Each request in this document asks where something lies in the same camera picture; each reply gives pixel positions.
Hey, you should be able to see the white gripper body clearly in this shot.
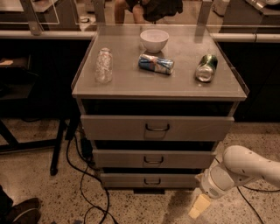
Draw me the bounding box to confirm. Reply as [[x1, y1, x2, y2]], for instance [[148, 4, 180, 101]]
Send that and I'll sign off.
[[199, 163, 235, 199]]

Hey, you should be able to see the grey bottom drawer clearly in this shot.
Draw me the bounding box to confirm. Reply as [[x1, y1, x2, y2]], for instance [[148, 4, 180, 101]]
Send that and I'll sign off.
[[101, 173, 200, 188]]

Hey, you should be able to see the grey drawer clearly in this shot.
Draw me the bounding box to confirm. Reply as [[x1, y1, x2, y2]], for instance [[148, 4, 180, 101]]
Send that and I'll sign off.
[[94, 150, 216, 169], [80, 115, 234, 142], [101, 173, 200, 188]]

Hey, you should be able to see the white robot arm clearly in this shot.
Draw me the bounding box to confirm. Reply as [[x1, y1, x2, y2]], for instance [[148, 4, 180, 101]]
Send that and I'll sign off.
[[189, 145, 280, 220]]

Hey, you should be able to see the grey drawer cabinet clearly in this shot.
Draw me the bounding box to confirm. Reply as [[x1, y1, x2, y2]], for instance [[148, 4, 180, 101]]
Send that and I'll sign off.
[[73, 25, 249, 191]]

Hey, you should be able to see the grey middle drawer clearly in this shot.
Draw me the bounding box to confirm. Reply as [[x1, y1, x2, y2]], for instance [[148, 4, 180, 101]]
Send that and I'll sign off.
[[94, 150, 216, 169]]

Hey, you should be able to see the grey top drawer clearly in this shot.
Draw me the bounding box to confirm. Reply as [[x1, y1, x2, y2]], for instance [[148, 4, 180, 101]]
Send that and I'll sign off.
[[80, 115, 234, 142]]

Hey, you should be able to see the green soda can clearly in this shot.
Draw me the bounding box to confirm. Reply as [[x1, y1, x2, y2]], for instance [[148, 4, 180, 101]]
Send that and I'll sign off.
[[195, 54, 218, 82]]

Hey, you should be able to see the blue crushed can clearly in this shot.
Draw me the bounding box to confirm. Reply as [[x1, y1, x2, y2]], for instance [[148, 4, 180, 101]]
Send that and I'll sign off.
[[138, 54, 174, 75]]

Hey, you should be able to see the black power adapter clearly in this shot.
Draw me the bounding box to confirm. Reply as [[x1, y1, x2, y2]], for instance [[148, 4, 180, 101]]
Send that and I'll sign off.
[[80, 138, 93, 158]]

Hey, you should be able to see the clear plastic bottle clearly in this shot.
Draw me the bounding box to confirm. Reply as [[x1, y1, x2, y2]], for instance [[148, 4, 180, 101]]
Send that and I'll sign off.
[[95, 47, 113, 83]]

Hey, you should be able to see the white bowl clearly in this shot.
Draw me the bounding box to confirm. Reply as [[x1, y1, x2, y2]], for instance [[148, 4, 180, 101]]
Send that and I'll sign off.
[[140, 29, 169, 53]]

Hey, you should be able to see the person in background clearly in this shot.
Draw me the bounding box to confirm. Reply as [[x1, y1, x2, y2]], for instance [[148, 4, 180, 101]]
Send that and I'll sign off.
[[114, 0, 183, 25]]

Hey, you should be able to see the dark shoe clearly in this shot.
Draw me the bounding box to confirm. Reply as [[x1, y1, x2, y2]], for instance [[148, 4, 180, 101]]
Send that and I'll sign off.
[[4, 198, 41, 224]]

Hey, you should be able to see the black floor cable right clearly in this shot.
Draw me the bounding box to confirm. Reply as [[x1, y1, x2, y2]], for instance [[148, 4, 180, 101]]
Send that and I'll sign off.
[[214, 157, 280, 224]]

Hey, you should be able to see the black floor cable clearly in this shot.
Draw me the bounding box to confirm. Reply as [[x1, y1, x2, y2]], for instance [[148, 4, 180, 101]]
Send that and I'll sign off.
[[214, 157, 280, 224], [65, 128, 119, 224]]

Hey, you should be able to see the black floor cable left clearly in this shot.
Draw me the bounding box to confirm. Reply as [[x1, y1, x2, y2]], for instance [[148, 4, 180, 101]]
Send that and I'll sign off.
[[65, 128, 119, 224]]

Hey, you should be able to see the black table frame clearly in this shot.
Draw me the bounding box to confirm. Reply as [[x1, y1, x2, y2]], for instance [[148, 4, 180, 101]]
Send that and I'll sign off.
[[0, 119, 79, 176]]

